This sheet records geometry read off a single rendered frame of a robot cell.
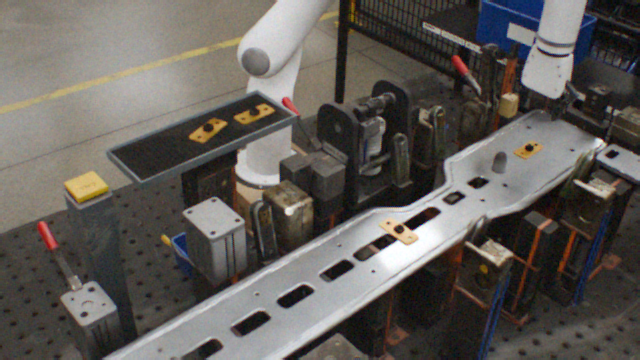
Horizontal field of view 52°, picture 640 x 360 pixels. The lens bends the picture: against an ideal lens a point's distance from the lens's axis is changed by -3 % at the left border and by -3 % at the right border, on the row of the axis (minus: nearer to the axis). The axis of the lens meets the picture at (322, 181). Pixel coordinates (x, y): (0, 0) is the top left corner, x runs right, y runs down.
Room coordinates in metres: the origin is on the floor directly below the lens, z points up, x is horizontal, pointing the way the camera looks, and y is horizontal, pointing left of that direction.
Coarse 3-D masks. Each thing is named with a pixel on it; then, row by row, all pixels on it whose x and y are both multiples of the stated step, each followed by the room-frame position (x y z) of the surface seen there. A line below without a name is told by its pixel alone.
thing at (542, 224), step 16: (528, 224) 1.10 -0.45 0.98; (544, 224) 1.09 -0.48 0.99; (528, 240) 1.09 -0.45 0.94; (544, 240) 1.06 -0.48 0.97; (528, 256) 1.08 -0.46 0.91; (544, 256) 1.07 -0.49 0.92; (528, 272) 1.08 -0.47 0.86; (512, 288) 1.10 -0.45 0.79; (528, 288) 1.07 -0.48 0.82; (496, 304) 1.13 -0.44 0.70; (512, 304) 1.08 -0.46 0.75; (528, 304) 1.08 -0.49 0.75; (512, 320) 1.07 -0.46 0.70
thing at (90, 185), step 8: (88, 176) 0.97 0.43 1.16; (96, 176) 0.97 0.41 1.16; (64, 184) 0.95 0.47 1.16; (72, 184) 0.94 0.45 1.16; (80, 184) 0.94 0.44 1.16; (88, 184) 0.95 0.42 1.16; (96, 184) 0.95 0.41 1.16; (104, 184) 0.95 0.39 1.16; (72, 192) 0.92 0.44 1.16; (80, 192) 0.92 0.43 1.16; (88, 192) 0.92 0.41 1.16; (96, 192) 0.93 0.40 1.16; (80, 200) 0.91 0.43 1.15
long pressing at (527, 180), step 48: (480, 144) 1.37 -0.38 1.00; (576, 144) 1.39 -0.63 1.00; (432, 192) 1.17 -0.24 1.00; (480, 192) 1.18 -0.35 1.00; (528, 192) 1.19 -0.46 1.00; (336, 240) 1.00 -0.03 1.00; (432, 240) 1.02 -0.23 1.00; (240, 288) 0.86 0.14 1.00; (288, 288) 0.87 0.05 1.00; (336, 288) 0.87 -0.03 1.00; (384, 288) 0.88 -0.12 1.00; (144, 336) 0.73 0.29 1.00; (192, 336) 0.74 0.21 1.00; (288, 336) 0.75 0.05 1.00
